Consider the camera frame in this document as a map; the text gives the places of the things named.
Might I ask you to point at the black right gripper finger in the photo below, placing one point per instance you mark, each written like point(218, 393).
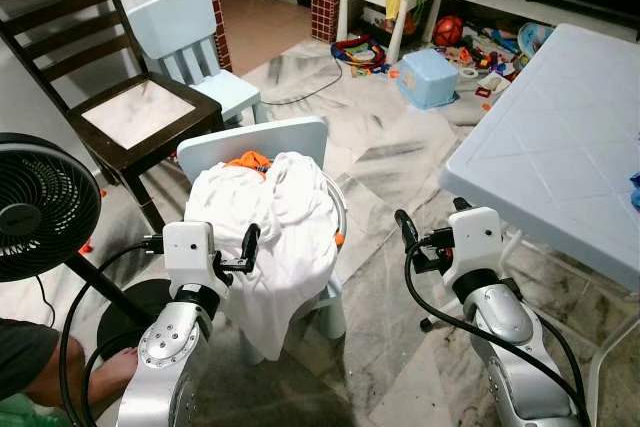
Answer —
point(405, 232)

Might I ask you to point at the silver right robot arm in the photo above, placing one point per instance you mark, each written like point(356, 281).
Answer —
point(510, 337)

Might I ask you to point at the orange garment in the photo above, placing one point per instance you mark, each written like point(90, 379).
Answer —
point(248, 160)

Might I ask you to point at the light blue plastic box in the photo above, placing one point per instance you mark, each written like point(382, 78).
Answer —
point(428, 82)

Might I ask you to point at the dark wooden chair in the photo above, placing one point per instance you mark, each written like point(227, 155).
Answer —
point(140, 117)

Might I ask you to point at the orange ball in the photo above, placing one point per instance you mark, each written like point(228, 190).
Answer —
point(447, 31)

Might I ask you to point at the person in dark shirt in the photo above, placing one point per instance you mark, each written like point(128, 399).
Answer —
point(20, 357)

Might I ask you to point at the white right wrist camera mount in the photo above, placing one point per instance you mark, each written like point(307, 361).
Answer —
point(472, 242)

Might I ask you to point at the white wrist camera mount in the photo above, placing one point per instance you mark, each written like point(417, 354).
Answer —
point(190, 252)
point(472, 242)

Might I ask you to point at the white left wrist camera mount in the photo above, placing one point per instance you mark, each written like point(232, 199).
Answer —
point(190, 252)

